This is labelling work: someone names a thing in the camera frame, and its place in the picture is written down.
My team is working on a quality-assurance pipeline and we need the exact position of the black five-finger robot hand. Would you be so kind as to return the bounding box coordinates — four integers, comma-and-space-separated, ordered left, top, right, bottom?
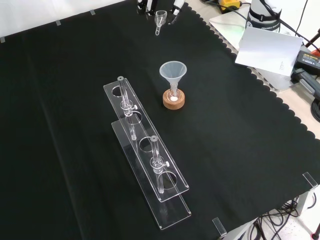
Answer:
136, 0, 186, 25

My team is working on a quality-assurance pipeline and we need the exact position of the clear glass weighing funnel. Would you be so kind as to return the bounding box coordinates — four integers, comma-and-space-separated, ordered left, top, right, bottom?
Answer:
154, 10, 168, 37

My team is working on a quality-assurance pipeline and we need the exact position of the translucent plastic funnel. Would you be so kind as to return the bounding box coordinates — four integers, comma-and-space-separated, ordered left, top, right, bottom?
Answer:
159, 60, 188, 95

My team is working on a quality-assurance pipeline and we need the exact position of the clear acrylic funnel stand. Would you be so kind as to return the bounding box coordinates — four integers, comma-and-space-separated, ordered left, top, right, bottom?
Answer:
103, 75, 193, 231

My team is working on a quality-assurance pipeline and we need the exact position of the yellow stop button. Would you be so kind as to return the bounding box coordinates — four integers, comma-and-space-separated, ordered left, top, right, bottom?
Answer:
218, 0, 243, 14

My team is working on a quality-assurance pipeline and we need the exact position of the clear round-bottom flask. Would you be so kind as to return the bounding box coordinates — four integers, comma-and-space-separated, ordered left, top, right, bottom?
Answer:
166, 84, 181, 103

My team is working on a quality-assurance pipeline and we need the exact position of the pale board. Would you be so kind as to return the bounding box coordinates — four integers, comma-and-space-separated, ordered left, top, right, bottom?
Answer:
234, 26, 305, 76

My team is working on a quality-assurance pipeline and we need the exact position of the black tripod leg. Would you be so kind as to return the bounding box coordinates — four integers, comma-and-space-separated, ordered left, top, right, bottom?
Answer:
303, 26, 320, 52

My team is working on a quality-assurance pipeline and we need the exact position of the black bench cloth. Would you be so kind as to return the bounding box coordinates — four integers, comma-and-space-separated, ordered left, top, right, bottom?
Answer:
0, 0, 320, 240

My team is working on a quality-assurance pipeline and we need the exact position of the clear table edge clip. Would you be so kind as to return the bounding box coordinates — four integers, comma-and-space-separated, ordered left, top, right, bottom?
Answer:
301, 172, 320, 189
211, 216, 228, 237

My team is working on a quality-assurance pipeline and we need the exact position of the grey metal base plate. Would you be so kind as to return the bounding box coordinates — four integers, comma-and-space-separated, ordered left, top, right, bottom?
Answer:
208, 10, 299, 91

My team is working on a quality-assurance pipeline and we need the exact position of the cork ring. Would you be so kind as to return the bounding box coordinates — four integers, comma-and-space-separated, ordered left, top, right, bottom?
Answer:
162, 88, 185, 111

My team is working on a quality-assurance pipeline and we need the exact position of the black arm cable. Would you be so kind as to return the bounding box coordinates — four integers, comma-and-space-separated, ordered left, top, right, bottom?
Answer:
258, 0, 315, 45

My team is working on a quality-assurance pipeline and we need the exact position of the black cable bundle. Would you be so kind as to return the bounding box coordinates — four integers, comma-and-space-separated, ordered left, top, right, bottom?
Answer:
238, 196, 320, 240

